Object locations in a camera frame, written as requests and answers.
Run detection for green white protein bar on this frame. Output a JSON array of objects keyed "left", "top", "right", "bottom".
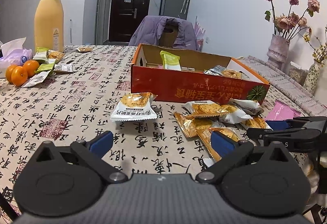
[{"left": 160, "top": 51, "right": 181, "bottom": 71}]

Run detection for pink snack packet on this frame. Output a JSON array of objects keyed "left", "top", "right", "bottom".
[{"left": 265, "top": 100, "right": 301, "bottom": 121}]

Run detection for golden cracker packet front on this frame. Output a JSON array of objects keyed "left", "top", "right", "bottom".
[{"left": 197, "top": 127, "right": 240, "bottom": 161}]

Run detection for pink knitted table runner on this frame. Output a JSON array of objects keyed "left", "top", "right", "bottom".
[{"left": 237, "top": 56, "right": 326, "bottom": 116}]

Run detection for cracker packet in pile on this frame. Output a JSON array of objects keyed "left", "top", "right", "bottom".
[{"left": 183, "top": 101, "right": 228, "bottom": 118}]

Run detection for floral white small vase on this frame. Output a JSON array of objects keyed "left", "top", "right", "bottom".
[{"left": 303, "top": 61, "right": 322, "bottom": 94}]

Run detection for white orange cracker packet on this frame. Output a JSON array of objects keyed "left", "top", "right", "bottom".
[{"left": 110, "top": 92, "right": 157, "bottom": 122}]

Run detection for pink textured vase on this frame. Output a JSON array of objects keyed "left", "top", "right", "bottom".
[{"left": 267, "top": 34, "right": 290, "bottom": 70}]

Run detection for red silver snack packet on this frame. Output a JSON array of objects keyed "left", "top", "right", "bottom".
[{"left": 204, "top": 65, "right": 226, "bottom": 76}]

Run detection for white snack packet on table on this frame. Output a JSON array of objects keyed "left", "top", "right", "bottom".
[{"left": 54, "top": 64, "right": 74, "bottom": 73}]

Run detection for green snack bar on table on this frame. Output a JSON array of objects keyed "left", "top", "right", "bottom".
[{"left": 35, "top": 58, "right": 57, "bottom": 74}]

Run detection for orange cardboard snack box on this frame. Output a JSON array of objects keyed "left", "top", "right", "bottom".
[{"left": 131, "top": 44, "right": 270, "bottom": 104}]

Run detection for small snack packet far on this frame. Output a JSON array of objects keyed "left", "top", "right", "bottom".
[{"left": 76, "top": 46, "right": 93, "bottom": 53}]

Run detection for orange mandarin back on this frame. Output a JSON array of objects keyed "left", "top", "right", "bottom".
[{"left": 23, "top": 60, "right": 40, "bottom": 78}]

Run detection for orange mandarin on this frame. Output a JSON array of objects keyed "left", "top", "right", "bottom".
[
  {"left": 23, "top": 60, "right": 40, "bottom": 78},
  {"left": 11, "top": 66, "right": 28, "bottom": 87},
  {"left": 6, "top": 65, "right": 17, "bottom": 83}
]

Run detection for orange mandarin front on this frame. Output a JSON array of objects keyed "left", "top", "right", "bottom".
[{"left": 11, "top": 66, "right": 28, "bottom": 87}]

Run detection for dried pink roses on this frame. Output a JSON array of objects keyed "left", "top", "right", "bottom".
[{"left": 264, "top": 0, "right": 320, "bottom": 43}]

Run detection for purple tissue pack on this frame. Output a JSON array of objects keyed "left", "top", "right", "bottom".
[{"left": 0, "top": 37, "right": 33, "bottom": 78}]

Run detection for wooden chair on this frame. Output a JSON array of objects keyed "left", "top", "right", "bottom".
[{"left": 159, "top": 26, "right": 178, "bottom": 47}]

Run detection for purple jacket on chair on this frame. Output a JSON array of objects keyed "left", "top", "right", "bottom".
[{"left": 129, "top": 15, "right": 199, "bottom": 51}]

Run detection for yellow thermos bottle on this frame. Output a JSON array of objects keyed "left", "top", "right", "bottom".
[{"left": 34, "top": 0, "right": 64, "bottom": 52}]

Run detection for dark entrance door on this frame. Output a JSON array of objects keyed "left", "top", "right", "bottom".
[{"left": 109, "top": 0, "right": 150, "bottom": 43}]

